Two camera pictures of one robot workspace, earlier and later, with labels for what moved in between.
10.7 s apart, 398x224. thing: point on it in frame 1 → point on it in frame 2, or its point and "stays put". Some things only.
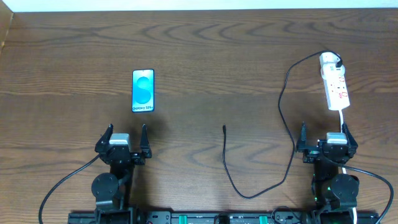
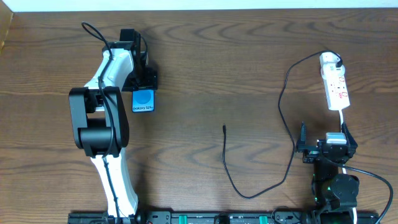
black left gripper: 137,155 → 149,82
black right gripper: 311,149 stays put
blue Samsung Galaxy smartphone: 143,90 stays put
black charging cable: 338,57 stays put
